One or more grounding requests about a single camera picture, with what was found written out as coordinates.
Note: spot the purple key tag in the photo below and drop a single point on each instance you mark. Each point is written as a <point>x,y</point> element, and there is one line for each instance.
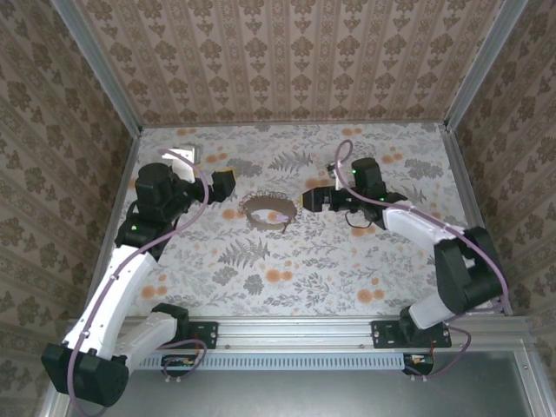
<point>280,216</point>

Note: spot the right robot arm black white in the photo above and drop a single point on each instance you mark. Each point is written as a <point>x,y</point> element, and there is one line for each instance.
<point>465,273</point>

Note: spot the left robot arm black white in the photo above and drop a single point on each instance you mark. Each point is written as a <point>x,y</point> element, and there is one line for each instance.
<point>108,304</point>

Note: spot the grey table edge strip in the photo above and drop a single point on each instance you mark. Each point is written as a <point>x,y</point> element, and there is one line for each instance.
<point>286,125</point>

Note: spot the grey metal sheet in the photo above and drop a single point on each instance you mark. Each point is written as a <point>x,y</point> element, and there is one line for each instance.
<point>295,395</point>

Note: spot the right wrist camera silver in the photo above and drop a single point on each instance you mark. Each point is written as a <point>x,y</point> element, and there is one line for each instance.
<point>332,168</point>

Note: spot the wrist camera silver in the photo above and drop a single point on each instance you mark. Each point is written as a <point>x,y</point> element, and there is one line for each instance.
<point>184,152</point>
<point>332,168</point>

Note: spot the aluminium table side rail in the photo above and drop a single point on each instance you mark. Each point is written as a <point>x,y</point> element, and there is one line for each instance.
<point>123,182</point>
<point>464,182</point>

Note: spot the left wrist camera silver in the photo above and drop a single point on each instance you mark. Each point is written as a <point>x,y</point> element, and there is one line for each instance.
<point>184,152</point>

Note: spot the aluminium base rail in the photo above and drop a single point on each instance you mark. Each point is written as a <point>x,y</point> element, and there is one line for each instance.
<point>295,334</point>

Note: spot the aluminium frame post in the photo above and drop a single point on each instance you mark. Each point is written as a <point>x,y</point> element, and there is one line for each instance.
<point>481,65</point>
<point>102,65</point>

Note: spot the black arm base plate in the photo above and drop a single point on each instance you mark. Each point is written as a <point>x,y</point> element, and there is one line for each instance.
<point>204,334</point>
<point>384,334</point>

